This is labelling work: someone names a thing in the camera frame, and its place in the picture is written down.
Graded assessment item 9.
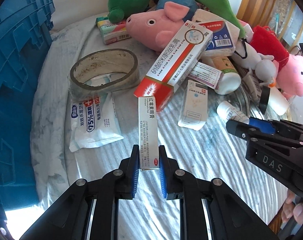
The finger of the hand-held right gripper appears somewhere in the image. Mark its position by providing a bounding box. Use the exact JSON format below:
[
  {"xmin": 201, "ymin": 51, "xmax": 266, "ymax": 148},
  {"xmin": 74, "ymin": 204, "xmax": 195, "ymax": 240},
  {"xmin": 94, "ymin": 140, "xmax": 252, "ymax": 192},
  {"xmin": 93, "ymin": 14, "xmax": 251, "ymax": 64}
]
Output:
[
  {"xmin": 226, "ymin": 119, "xmax": 303, "ymax": 148},
  {"xmin": 249, "ymin": 118, "xmax": 303, "ymax": 140}
]

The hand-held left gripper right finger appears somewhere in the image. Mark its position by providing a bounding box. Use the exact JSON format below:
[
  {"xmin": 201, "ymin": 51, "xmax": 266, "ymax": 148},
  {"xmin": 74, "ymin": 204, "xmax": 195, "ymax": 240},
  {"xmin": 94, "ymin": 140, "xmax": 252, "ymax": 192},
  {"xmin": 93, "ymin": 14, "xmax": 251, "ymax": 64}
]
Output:
[{"xmin": 159, "ymin": 145, "xmax": 279, "ymax": 240}]

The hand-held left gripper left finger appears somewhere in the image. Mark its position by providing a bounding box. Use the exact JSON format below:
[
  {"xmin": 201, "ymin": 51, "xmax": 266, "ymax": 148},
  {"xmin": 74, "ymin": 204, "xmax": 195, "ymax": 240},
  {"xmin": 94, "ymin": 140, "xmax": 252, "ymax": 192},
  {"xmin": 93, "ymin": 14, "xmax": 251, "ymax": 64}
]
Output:
[{"xmin": 19, "ymin": 145, "xmax": 140, "ymax": 240}]

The white pill bottle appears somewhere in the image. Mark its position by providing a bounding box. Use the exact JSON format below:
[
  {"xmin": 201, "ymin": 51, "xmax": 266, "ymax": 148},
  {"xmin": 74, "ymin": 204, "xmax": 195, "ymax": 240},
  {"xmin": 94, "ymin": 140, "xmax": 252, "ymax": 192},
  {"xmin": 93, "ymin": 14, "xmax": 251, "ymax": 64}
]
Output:
[{"xmin": 216, "ymin": 101, "xmax": 250, "ymax": 125}]

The slim silver ointment box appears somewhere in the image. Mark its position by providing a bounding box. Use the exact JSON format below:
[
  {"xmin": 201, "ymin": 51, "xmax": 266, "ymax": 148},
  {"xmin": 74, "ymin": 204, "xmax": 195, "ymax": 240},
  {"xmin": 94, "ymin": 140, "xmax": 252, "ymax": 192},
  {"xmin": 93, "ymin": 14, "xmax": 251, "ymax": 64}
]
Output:
[{"xmin": 138, "ymin": 96, "xmax": 161, "ymax": 171}]

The white eye drops box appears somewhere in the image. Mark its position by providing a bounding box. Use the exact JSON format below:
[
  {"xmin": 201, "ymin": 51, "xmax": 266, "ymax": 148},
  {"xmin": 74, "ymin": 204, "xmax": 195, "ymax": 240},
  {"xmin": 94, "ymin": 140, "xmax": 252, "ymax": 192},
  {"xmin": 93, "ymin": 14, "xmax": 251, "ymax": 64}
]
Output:
[{"xmin": 178, "ymin": 80, "xmax": 208, "ymax": 131}]

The blue plastic crate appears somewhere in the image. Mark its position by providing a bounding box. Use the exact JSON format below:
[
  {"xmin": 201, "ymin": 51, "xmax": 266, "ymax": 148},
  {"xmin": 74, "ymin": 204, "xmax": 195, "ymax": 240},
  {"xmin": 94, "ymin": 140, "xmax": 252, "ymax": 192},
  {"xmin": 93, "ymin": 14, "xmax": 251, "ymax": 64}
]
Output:
[{"xmin": 0, "ymin": 0, "xmax": 55, "ymax": 211}]

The person's right hand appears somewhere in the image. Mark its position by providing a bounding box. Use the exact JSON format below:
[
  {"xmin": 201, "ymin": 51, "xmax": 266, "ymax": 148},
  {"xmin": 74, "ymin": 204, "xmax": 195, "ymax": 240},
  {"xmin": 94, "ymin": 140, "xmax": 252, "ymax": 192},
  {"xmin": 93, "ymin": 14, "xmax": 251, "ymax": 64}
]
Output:
[{"xmin": 281, "ymin": 187, "xmax": 303, "ymax": 230}]

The black tape roll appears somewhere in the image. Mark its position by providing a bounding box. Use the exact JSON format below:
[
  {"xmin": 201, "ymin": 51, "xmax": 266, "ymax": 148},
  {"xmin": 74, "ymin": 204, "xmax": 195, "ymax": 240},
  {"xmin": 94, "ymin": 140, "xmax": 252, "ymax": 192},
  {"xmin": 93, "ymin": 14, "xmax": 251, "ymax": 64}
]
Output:
[{"xmin": 259, "ymin": 86, "xmax": 272, "ymax": 113}]

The striped table cloth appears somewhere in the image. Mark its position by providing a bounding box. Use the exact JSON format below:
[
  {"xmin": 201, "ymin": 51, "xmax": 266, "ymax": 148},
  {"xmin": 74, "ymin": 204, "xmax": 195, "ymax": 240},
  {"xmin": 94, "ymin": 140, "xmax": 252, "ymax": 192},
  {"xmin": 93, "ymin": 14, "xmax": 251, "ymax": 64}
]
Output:
[{"xmin": 29, "ymin": 12, "xmax": 303, "ymax": 240}]

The white bottle orange label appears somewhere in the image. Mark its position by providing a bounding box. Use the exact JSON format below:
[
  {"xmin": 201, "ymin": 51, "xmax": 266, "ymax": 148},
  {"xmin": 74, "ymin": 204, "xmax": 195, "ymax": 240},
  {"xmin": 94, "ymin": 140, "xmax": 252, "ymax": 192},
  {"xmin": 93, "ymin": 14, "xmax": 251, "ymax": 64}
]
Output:
[{"xmin": 214, "ymin": 55, "xmax": 242, "ymax": 95}]

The white goose plush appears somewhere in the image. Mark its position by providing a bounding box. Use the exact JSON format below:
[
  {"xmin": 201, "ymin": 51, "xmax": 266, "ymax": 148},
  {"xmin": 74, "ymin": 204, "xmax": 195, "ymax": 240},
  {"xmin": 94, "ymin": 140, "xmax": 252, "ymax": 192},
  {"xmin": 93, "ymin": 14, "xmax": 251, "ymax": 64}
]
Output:
[{"xmin": 235, "ymin": 39, "xmax": 277, "ymax": 89}]

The white medicine box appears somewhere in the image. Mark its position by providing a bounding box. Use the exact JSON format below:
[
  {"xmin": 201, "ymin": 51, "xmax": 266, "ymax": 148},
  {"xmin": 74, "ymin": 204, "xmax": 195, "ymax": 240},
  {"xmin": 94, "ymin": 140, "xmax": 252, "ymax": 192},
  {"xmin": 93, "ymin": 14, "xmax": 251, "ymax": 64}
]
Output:
[{"xmin": 187, "ymin": 61, "xmax": 222, "ymax": 89}]

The wet wipes packet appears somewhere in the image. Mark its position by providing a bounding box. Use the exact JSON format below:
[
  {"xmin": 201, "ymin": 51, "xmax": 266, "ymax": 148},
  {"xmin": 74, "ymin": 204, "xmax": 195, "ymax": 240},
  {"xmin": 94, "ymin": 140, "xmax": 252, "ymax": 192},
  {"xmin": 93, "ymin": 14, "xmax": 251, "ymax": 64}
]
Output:
[{"xmin": 69, "ymin": 92, "xmax": 124, "ymax": 153}]

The pink pig plush red dress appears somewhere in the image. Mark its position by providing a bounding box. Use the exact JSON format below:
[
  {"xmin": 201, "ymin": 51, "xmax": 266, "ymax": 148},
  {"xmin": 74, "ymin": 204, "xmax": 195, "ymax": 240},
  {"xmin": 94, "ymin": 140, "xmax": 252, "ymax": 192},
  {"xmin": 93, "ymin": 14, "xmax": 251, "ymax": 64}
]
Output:
[{"xmin": 249, "ymin": 25, "xmax": 303, "ymax": 98}]

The clear plastic case blue card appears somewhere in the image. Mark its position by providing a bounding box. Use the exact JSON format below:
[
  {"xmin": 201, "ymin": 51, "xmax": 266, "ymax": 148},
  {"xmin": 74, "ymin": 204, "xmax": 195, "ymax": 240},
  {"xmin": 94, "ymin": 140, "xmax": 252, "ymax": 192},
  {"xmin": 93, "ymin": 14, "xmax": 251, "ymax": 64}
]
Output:
[{"xmin": 192, "ymin": 9, "xmax": 236, "ymax": 57}]

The red white ointment box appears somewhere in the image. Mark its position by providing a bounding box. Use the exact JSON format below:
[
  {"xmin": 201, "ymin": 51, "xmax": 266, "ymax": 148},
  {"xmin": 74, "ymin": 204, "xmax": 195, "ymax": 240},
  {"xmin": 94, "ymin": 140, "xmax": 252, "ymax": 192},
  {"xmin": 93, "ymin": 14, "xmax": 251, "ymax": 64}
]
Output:
[{"xmin": 133, "ymin": 20, "xmax": 214, "ymax": 113}]

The clear packing tape roll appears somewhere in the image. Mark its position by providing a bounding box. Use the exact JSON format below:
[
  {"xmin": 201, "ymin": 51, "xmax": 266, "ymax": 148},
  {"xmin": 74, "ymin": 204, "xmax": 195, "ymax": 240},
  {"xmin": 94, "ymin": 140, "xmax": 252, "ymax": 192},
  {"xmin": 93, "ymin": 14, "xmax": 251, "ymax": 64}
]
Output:
[{"xmin": 70, "ymin": 48, "xmax": 139, "ymax": 97}]

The olive green plush toy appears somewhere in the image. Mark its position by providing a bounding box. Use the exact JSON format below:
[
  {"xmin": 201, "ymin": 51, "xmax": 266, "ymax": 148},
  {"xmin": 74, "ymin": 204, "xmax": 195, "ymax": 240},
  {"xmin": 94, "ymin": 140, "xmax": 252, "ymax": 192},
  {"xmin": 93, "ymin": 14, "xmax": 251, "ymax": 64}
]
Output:
[{"xmin": 189, "ymin": 0, "xmax": 246, "ymax": 38}]

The pink pig plush blue outfit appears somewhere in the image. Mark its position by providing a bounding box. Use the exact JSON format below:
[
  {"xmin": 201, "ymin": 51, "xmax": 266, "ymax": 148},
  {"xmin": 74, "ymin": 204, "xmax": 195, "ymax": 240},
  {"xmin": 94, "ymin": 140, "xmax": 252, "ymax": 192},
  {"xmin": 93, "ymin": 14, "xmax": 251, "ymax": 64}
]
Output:
[{"xmin": 126, "ymin": 0, "xmax": 200, "ymax": 53}]

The green pink tissue pack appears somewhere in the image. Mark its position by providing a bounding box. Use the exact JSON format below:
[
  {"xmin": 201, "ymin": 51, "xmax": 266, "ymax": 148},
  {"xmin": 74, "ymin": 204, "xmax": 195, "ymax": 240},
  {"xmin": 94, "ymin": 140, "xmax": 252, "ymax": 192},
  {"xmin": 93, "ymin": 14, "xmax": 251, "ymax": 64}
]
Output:
[{"xmin": 96, "ymin": 17, "xmax": 132, "ymax": 45}]

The dark green plush toy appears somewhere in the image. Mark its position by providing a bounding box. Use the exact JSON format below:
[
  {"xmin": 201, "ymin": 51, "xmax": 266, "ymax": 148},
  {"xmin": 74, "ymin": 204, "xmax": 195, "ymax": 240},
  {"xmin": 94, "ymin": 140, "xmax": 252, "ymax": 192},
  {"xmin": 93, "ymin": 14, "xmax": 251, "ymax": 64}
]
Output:
[{"xmin": 108, "ymin": 0, "xmax": 152, "ymax": 23}]

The wooden door frame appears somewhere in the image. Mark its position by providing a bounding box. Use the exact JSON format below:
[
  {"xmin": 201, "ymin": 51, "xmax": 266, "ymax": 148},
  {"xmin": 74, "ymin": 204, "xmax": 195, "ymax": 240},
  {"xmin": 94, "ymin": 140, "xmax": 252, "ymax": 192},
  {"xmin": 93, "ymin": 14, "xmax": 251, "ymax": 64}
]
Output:
[{"xmin": 236, "ymin": 0, "xmax": 280, "ymax": 28}]

